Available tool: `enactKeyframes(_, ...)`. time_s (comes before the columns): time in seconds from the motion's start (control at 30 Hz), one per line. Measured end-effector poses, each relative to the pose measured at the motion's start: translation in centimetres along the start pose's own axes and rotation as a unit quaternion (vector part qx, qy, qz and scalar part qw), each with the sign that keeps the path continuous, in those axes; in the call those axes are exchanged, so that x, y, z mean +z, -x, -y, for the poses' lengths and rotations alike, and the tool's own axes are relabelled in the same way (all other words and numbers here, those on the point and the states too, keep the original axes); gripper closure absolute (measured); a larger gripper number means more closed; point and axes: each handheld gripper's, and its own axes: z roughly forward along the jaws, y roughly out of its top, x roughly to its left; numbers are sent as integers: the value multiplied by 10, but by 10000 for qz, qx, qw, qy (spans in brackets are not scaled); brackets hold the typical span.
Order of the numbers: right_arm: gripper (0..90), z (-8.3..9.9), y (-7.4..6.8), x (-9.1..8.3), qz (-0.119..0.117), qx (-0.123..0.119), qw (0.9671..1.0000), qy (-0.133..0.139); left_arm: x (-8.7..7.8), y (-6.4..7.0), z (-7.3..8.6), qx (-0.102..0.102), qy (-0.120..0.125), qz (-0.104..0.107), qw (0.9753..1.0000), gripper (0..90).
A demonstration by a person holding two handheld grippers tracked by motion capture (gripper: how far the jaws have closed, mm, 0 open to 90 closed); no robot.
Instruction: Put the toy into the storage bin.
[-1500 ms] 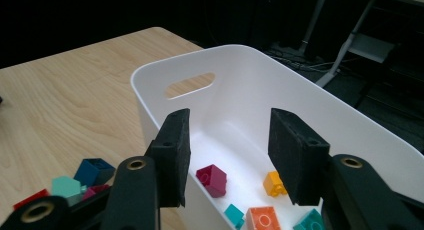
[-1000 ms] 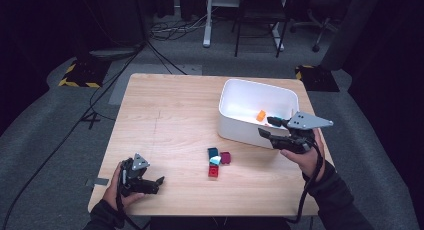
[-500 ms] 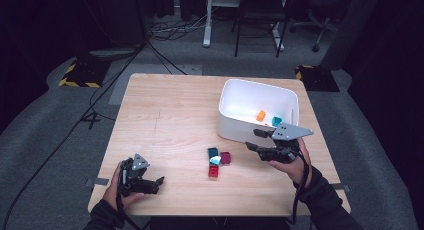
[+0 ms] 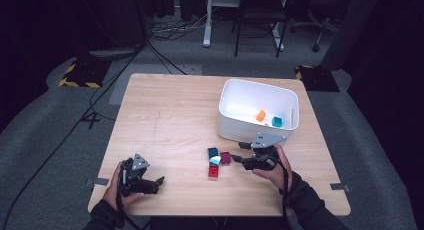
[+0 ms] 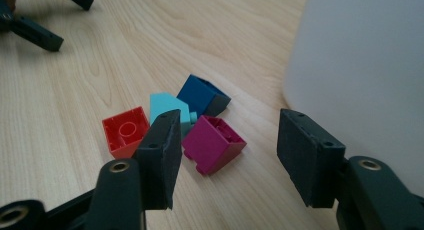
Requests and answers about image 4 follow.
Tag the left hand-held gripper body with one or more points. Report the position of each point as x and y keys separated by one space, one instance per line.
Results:
x=133 y=183

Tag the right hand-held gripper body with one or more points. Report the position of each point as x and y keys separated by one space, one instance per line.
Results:
x=263 y=161

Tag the magenta square toy block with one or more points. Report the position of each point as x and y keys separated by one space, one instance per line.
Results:
x=226 y=157

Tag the white plastic bin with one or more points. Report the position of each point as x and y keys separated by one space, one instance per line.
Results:
x=240 y=130

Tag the light blue toy block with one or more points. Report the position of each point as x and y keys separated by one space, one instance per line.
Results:
x=215 y=160

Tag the dark teal toy block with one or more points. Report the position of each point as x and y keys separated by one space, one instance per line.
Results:
x=212 y=152

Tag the red toy block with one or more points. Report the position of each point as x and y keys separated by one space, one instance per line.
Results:
x=213 y=171

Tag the orange toy block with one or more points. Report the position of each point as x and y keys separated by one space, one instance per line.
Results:
x=261 y=115

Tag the cyan toy block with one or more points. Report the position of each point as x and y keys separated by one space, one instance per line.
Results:
x=276 y=121

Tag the person's right hand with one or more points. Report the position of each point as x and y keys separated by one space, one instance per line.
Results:
x=280 y=176

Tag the person's left hand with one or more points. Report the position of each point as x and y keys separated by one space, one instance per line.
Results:
x=113 y=196

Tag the grey tape piece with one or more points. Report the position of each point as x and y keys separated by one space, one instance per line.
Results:
x=99 y=181
x=340 y=187

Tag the grey flat stand foot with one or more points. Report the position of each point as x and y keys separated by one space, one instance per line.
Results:
x=113 y=53

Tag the black metal chair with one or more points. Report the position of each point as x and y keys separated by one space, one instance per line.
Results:
x=260 y=10

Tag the office chair wheeled base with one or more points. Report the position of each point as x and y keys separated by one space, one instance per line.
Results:
x=320 y=30

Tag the grey curtain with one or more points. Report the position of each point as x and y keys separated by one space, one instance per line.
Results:
x=350 y=30

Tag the black yellow striped base plate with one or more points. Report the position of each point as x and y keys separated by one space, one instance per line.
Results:
x=316 y=78
x=83 y=73

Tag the white desk frame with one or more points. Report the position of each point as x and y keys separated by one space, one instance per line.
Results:
x=207 y=26

